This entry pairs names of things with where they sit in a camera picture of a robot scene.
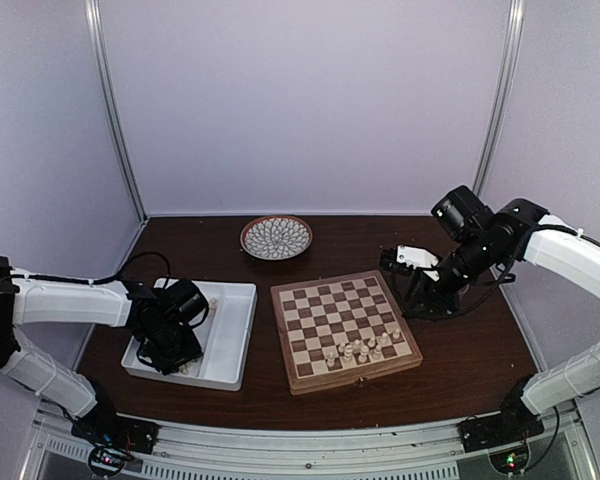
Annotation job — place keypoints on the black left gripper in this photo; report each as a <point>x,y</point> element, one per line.
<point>192,351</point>

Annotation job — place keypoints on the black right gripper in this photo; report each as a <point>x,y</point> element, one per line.
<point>431,294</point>

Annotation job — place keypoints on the white chess king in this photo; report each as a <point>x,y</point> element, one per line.
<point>347,357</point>

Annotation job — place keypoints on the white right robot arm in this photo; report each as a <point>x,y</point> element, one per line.
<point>521,231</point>

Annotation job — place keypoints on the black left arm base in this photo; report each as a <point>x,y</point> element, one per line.
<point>113,438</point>

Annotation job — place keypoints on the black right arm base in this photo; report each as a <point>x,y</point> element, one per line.
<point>504,435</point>

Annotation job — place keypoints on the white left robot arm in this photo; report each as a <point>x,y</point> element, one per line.
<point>27,298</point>

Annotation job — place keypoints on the wooden chess board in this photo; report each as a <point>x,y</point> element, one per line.
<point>314,317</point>

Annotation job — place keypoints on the white compartment tray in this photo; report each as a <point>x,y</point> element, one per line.
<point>224,338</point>

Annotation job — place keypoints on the floral patterned ceramic plate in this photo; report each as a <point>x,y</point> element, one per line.
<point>276,237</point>

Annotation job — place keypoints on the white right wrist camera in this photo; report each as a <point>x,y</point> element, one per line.
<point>407,259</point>

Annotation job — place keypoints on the aluminium corner post right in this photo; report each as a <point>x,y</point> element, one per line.
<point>507,69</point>

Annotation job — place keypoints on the aluminium corner post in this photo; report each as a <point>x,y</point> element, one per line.
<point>507,69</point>
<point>96,32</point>

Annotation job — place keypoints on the aluminium corner post left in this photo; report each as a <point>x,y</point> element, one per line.
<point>96,32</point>

